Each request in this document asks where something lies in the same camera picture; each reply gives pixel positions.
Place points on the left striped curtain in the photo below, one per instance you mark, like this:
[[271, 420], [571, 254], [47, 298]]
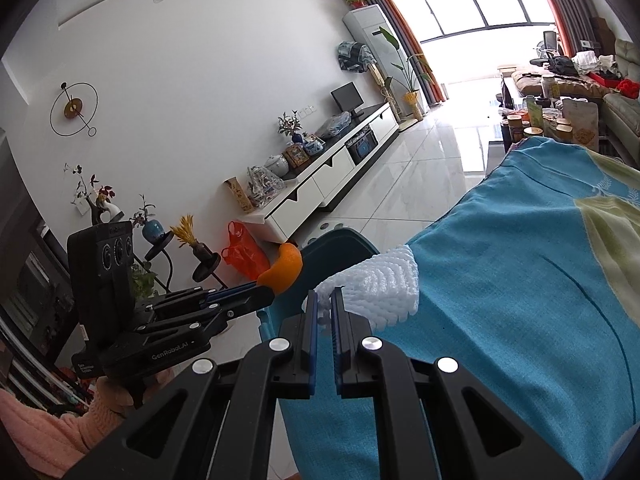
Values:
[[413, 49]]

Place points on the dark green sectional sofa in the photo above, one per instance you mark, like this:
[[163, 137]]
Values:
[[620, 108]]

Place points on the clothes covered floor fan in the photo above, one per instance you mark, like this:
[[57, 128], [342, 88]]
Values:
[[355, 57]]

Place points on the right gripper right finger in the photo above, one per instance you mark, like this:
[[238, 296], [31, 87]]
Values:
[[434, 420]]

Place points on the tall green potted plant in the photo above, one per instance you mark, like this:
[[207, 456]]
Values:
[[409, 80]]

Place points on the orange plastic bag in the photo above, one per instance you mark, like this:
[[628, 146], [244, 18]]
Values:
[[243, 253]]

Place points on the large window frame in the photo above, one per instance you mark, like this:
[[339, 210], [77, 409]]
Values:
[[431, 20]]

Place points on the white bathroom scale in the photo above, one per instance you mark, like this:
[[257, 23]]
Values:
[[323, 227]]

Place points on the white black tv cabinet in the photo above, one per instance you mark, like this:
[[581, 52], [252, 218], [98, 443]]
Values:
[[326, 179]]

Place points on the small black monitor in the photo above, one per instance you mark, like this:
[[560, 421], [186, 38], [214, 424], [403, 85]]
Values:
[[348, 99]]

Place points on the person left hand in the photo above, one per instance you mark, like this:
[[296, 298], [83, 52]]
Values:
[[113, 403]]

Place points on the round wall clock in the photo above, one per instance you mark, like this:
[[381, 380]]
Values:
[[73, 110]]

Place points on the black tiered plant stand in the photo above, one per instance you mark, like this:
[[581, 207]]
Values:
[[155, 234]]

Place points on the teal plastic trash bin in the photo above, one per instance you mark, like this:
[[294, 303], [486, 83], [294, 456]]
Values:
[[333, 252]]

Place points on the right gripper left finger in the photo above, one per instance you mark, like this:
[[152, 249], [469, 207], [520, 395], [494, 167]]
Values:
[[213, 421]]

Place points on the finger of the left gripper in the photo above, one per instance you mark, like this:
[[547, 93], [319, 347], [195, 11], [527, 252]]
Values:
[[225, 309], [220, 294]]

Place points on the blue floral tablecloth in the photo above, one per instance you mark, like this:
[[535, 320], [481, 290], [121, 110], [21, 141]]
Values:
[[531, 282]]

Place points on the pink sweater left forearm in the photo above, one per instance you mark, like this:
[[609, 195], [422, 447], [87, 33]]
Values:
[[50, 445]]

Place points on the cluttered coffee table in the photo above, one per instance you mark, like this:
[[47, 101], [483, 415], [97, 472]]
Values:
[[529, 84]]

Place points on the white standing air conditioner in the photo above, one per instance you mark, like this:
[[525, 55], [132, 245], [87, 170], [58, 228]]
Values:
[[362, 24]]

